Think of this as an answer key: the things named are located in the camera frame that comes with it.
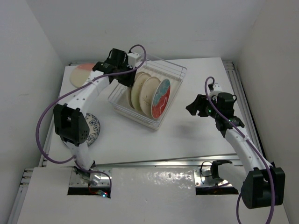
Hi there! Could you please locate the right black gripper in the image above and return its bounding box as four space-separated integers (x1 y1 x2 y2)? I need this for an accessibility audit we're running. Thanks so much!
186 94 221 119

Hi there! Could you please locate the red and blue plate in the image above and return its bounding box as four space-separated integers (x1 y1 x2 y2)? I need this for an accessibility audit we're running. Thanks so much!
151 79 171 119

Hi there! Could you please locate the cream and green plate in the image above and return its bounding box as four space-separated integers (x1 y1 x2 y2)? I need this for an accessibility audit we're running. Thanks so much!
126 72 151 112

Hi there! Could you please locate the cream plate with leaf sprig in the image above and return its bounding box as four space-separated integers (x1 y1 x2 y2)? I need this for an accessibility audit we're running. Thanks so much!
139 77 161 117

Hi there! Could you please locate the cream and pink plate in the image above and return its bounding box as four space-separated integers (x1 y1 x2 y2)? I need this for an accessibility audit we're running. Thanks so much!
70 63 95 88

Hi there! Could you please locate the blue floral rimmed plate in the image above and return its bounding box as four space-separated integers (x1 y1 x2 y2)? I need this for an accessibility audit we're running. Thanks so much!
61 112 102 147

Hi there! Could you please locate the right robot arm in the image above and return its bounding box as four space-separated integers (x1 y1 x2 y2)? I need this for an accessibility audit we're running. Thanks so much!
186 92 285 209

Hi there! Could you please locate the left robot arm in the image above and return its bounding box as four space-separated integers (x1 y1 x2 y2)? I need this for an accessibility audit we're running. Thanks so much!
53 49 142 170

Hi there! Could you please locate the small circuit board with LEDs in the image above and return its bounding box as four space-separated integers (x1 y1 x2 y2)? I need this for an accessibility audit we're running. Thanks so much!
88 185 108 198

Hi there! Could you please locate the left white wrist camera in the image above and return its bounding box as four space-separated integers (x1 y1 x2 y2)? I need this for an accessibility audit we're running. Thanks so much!
127 52 142 68

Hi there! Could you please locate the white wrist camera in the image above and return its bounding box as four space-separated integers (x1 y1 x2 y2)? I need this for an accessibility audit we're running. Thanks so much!
208 83 222 98
127 52 142 68

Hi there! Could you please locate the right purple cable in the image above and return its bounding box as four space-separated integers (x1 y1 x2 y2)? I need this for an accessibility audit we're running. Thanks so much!
205 76 276 224

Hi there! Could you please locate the purple cable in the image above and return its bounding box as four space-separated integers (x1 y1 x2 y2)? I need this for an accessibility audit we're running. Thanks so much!
35 44 147 163
205 76 276 224

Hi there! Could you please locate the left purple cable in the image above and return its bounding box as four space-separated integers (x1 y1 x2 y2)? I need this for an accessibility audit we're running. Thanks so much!
35 44 147 163

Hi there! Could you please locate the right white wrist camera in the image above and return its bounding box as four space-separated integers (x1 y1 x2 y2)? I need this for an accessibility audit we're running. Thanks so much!
208 83 222 98

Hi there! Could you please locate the white wire dish rack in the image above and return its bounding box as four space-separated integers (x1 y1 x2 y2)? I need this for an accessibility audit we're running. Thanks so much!
108 54 187 130

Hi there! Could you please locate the aluminium frame rail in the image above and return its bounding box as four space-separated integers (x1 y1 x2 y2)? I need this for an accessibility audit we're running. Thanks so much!
223 61 267 159

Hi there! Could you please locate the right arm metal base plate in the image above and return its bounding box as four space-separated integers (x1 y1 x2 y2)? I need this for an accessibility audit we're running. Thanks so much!
193 161 232 188

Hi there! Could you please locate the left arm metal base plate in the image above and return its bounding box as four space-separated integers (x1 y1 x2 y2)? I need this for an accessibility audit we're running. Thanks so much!
69 167 111 188

